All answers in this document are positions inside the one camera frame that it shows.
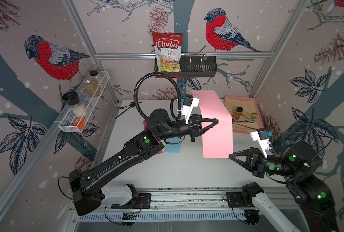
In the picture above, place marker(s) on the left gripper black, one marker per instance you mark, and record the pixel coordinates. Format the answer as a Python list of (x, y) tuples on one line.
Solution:
[(194, 128)]

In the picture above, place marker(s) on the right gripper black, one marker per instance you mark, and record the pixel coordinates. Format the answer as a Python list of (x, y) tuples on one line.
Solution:
[(254, 163)]

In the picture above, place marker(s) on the light pink paper sheet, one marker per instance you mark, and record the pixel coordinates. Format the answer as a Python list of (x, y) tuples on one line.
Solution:
[(217, 142)]

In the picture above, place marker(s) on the light blue paper sheet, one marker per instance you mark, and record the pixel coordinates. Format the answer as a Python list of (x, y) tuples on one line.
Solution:
[(173, 146)]

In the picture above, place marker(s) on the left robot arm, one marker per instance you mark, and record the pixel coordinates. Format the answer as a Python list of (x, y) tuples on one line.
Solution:
[(90, 188)]

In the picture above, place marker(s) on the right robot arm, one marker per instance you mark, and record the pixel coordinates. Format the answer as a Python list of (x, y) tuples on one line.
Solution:
[(297, 164)]

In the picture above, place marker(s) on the iridescent purple spoon front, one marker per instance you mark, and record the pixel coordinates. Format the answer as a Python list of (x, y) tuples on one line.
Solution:
[(245, 125)]

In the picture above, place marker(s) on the iridescent rainbow spoon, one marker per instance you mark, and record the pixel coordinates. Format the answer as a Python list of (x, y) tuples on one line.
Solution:
[(242, 121)]

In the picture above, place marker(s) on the red pepper spice jar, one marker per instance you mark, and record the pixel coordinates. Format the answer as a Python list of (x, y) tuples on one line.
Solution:
[(237, 113)]

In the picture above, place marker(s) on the beige cloth napkin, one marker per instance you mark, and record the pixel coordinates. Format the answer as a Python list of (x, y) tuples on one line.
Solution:
[(243, 104)]

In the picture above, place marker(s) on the pink plastic tray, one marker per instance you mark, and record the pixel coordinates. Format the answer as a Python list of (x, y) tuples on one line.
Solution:
[(244, 116)]

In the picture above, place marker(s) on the black spoon on table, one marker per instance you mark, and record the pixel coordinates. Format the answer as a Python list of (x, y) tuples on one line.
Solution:
[(125, 108)]

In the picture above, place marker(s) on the Chuba cassava chips bag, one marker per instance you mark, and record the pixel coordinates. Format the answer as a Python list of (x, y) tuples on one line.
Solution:
[(168, 48)]

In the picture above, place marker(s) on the tan spice bottle rear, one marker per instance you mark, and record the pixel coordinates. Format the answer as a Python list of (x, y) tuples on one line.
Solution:
[(97, 78)]

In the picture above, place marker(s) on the tan spice bottle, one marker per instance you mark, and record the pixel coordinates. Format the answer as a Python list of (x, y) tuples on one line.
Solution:
[(91, 87), (97, 78)]

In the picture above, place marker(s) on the tan spice bottle front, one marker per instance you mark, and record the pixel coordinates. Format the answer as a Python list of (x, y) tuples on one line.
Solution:
[(91, 87)]

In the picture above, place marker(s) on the small red box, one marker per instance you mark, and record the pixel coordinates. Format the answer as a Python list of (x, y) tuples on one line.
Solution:
[(79, 123)]

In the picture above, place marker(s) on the black lid grinder jar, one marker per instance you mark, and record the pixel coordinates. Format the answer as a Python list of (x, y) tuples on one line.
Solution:
[(78, 108)]

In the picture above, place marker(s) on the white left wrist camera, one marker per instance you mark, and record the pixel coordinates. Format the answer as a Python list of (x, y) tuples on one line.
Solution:
[(188, 103)]

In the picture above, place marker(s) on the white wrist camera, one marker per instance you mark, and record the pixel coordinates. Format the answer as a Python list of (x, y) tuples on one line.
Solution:
[(188, 103), (263, 138)]

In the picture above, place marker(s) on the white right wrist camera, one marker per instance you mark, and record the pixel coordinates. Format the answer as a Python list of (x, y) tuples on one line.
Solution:
[(263, 138)]

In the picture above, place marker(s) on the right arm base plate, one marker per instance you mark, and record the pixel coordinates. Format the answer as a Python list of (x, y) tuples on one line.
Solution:
[(241, 199)]

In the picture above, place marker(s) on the gold spoon cream handle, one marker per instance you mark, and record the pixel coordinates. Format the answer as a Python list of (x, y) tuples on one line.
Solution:
[(253, 114)]

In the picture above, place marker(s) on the black wire wall basket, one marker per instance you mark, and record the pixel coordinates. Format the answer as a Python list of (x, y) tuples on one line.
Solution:
[(187, 66)]

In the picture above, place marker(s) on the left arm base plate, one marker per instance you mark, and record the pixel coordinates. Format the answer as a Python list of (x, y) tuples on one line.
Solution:
[(139, 201)]

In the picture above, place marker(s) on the clear acrylic wall shelf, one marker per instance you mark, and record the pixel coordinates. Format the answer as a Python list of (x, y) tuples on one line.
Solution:
[(66, 123)]

